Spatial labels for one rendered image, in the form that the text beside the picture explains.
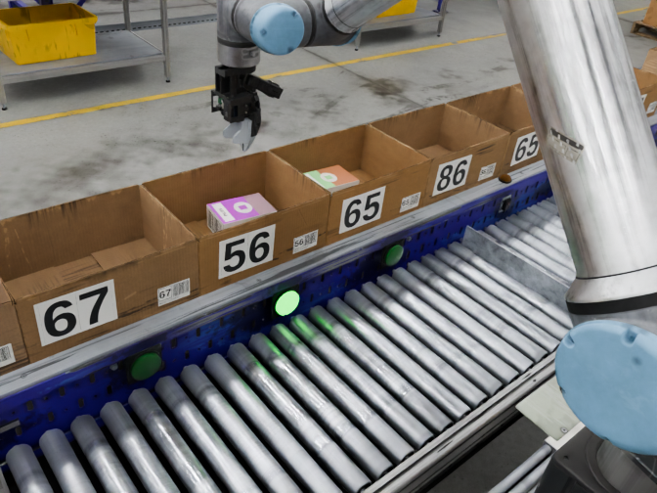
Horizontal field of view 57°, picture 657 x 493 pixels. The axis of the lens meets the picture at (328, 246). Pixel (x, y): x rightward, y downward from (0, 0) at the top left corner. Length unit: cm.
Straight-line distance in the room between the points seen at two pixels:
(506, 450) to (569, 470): 143
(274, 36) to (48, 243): 76
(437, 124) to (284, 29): 121
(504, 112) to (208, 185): 137
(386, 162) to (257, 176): 44
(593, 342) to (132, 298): 99
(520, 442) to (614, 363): 184
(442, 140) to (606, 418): 173
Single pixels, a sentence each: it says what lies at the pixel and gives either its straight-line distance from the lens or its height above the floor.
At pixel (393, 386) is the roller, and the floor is 74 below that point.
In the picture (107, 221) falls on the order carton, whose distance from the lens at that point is 162.
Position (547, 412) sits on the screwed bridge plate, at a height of 75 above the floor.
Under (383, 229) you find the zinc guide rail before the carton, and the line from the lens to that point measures 176.
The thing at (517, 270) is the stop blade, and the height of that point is 77.
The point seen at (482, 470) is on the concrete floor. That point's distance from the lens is 237.
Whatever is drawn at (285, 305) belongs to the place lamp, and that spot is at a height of 81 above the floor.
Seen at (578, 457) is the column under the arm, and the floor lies 108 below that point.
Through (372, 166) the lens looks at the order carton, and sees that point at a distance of 203.
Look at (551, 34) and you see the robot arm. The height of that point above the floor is 168.
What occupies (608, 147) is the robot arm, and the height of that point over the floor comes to 160.
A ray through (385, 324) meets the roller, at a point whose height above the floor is 75.
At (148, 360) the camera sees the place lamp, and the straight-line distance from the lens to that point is 141.
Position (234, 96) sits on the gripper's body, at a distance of 135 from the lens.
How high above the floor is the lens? 184
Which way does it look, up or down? 35 degrees down
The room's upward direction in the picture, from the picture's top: 7 degrees clockwise
